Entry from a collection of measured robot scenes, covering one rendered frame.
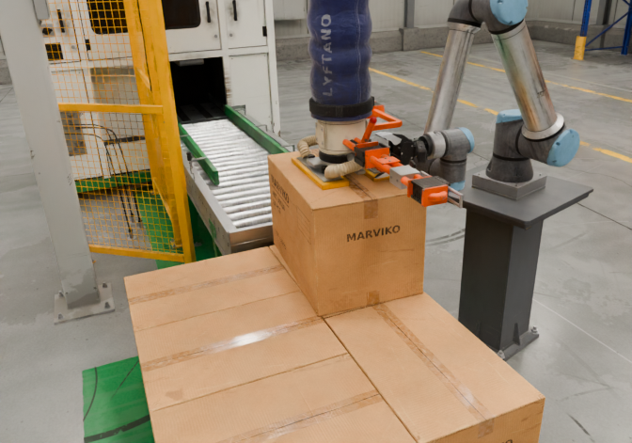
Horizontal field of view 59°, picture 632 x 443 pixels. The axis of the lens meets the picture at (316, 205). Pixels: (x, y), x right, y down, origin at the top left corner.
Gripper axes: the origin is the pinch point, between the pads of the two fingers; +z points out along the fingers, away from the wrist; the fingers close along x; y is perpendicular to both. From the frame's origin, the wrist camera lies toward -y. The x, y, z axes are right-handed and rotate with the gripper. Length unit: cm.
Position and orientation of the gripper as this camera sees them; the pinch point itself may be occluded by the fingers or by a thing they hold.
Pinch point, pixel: (375, 156)
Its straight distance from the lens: 178.4
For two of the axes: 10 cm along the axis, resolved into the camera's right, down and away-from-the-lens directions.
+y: -3.8, -3.5, 8.6
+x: -0.4, -9.2, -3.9
